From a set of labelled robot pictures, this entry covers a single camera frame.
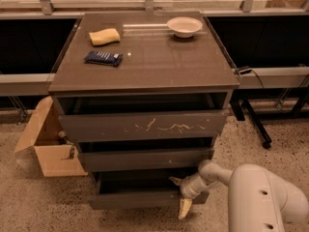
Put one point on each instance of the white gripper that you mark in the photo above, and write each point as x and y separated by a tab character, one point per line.
186	188

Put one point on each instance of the grey bottom drawer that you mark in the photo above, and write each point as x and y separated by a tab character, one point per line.
138	188

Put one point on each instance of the grey drawer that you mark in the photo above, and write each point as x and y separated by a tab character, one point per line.
143	126
141	160
138	188

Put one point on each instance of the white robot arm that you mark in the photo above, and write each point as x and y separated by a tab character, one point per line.
258	200

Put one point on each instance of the grey middle drawer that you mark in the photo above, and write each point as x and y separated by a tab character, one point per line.
141	160

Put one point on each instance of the grey top drawer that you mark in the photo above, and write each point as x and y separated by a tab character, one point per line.
143	126

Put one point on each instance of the grey drawer cabinet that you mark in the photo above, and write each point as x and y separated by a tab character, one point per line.
159	72

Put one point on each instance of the open cardboard box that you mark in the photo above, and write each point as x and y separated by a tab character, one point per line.
41	135

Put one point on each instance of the black stand with wheel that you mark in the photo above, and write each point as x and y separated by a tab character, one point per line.
238	106

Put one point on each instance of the bottle inside cardboard box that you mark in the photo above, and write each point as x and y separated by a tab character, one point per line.
62	137

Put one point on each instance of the blue snack packet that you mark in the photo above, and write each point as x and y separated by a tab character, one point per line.
104	58

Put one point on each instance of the white bowl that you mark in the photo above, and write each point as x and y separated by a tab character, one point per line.
184	27

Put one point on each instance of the yellow sponge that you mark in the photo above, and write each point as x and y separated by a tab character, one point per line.
103	37

